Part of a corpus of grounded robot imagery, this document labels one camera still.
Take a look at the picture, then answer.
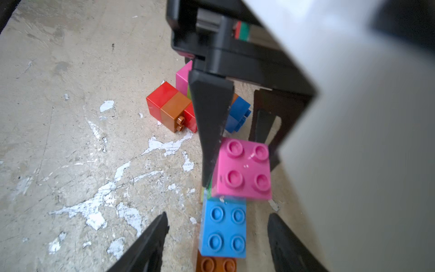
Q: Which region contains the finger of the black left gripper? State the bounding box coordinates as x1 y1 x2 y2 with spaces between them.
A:
249 88 313 170
189 69 234 188

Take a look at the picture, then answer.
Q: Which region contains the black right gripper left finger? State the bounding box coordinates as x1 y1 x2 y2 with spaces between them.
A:
108 212 169 272

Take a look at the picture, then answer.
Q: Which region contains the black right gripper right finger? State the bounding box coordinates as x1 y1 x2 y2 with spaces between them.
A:
267 213 327 272

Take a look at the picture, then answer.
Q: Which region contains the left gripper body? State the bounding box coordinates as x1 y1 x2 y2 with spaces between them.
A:
165 1 316 96

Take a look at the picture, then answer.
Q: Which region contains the brown lego brick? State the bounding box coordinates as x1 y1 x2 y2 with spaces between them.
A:
195 251 237 272
231 94 239 105
160 92 191 133

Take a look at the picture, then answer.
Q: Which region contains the magenta lego brick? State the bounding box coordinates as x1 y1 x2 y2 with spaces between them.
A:
211 137 272 201
176 61 193 99

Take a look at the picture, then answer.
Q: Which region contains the red square lego brick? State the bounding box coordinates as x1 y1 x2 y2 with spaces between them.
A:
146 82 178 122

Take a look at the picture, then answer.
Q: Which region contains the brown lego brick front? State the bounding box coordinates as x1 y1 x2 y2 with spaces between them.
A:
195 251 237 272

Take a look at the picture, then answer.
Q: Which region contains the magenta lego brick front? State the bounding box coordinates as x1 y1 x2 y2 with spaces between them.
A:
211 137 272 201

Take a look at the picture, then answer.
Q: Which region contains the dark blue lego brick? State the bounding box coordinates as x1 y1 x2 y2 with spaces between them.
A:
225 96 251 133

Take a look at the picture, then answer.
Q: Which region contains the red long lego brick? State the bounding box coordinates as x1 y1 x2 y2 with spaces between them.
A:
184 103 198 133

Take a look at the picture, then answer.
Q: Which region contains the light blue long lego brick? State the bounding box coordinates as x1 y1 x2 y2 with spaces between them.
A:
198 198 247 258

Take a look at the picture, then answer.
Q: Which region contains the dark green lego brick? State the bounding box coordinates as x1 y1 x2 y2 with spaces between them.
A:
202 180 213 202

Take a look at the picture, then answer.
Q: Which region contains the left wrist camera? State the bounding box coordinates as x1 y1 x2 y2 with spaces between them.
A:
246 1 435 272

